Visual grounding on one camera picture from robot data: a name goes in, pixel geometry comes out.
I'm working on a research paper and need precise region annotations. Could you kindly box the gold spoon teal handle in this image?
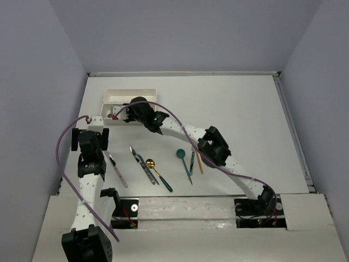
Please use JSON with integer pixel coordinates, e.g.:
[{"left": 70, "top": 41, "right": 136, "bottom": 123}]
[{"left": 145, "top": 158, "right": 173, "bottom": 192}]

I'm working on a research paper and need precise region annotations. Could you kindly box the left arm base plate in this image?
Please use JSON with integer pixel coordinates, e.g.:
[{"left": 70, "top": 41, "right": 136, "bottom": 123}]
[{"left": 111, "top": 198, "right": 139, "bottom": 229}]

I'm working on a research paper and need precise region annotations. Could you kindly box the orange plastic knife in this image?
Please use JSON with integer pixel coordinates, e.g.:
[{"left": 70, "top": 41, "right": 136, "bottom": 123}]
[{"left": 196, "top": 151, "right": 203, "bottom": 174}]

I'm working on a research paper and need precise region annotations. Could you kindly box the knife with green handle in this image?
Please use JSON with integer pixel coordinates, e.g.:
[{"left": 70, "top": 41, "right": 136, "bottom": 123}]
[{"left": 189, "top": 150, "right": 196, "bottom": 176}]

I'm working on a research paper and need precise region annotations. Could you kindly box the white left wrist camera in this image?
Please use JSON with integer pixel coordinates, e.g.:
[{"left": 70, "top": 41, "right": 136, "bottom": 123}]
[{"left": 86, "top": 115, "right": 104, "bottom": 134}]

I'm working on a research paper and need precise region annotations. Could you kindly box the white front utensil tray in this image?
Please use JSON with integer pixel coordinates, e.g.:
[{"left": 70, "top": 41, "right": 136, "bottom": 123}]
[{"left": 91, "top": 101, "right": 156, "bottom": 127}]

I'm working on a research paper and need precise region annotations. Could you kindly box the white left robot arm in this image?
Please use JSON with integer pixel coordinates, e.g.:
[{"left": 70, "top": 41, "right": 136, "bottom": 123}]
[{"left": 62, "top": 128, "right": 121, "bottom": 261}]

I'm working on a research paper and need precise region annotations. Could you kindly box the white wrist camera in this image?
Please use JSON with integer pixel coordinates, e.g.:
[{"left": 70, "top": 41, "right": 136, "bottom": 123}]
[
  {"left": 110, "top": 105, "right": 128, "bottom": 121},
  {"left": 86, "top": 115, "right": 104, "bottom": 134}
]

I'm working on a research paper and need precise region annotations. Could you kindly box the purple cable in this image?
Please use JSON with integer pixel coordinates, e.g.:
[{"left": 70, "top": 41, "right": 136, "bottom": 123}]
[
  {"left": 112, "top": 100, "right": 279, "bottom": 224},
  {"left": 55, "top": 115, "right": 121, "bottom": 242}
]

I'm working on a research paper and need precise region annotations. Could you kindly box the knife with pink handle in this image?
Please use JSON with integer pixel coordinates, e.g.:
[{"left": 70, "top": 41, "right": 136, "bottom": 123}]
[{"left": 105, "top": 151, "right": 128, "bottom": 188}]

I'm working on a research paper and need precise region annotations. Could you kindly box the white rear utensil tray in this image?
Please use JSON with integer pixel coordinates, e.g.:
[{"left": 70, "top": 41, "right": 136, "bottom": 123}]
[{"left": 103, "top": 88, "right": 157, "bottom": 104}]

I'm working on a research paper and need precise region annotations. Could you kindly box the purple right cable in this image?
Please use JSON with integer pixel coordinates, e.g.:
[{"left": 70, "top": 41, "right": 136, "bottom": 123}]
[{"left": 112, "top": 100, "right": 279, "bottom": 224}]

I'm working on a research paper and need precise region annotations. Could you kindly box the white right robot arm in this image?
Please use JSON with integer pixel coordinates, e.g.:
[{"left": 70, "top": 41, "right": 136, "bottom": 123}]
[{"left": 121, "top": 97, "right": 276, "bottom": 216}]

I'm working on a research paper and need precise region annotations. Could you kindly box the white utensil tray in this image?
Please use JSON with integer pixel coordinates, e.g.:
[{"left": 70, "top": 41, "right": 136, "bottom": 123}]
[
  {"left": 103, "top": 88, "right": 157, "bottom": 104},
  {"left": 91, "top": 101, "right": 156, "bottom": 127}
]

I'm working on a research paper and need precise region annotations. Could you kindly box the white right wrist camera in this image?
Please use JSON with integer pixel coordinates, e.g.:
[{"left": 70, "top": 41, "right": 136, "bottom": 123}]
[{"left": 110, "top": 105, "right": 128, "bottom": 121}]

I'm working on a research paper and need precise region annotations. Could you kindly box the dark blue plastic knife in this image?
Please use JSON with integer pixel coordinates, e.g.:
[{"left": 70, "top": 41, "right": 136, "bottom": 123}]
[{"left": 137, "top": 154, "right": 160, "bottom": 185}]

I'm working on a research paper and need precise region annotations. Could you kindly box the white foam front panel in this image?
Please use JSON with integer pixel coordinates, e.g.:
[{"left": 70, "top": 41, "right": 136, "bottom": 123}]
[{"left": 30, "top": 193, "right": 345, "bottom": 262}]

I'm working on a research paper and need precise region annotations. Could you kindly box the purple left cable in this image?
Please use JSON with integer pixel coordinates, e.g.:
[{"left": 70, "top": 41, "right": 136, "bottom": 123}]
[{"left": 55, "top": 115, "right": 121, "bottom": 242}]

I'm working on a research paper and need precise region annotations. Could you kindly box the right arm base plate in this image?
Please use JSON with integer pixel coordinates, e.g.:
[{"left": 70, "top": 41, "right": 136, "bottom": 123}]
[{"left": 234, "top": 196, "right": 287, "bottom": 229}]

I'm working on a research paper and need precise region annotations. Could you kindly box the teal plastic spoon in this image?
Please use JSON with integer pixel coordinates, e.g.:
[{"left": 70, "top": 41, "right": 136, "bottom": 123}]
[{"left": 176, "top": 148, "right": 193, "bottom": 185}]

